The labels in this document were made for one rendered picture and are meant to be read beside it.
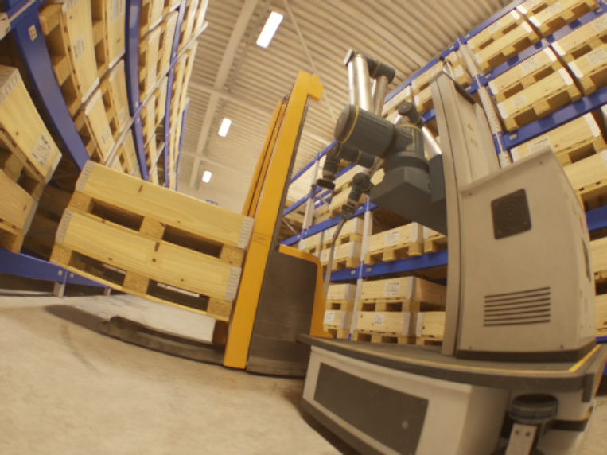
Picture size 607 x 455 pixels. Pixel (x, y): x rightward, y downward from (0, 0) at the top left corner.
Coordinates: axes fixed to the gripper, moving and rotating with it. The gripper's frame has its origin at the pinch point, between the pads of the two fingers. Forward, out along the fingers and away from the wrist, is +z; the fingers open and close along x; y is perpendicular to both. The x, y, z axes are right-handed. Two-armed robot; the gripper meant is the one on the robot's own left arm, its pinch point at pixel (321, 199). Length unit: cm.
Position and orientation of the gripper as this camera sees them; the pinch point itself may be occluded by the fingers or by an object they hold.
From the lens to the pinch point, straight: 183.9
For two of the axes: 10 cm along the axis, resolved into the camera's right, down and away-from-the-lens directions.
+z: -2.8, 9.6, 0.7
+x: -9.1, -2.5, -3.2
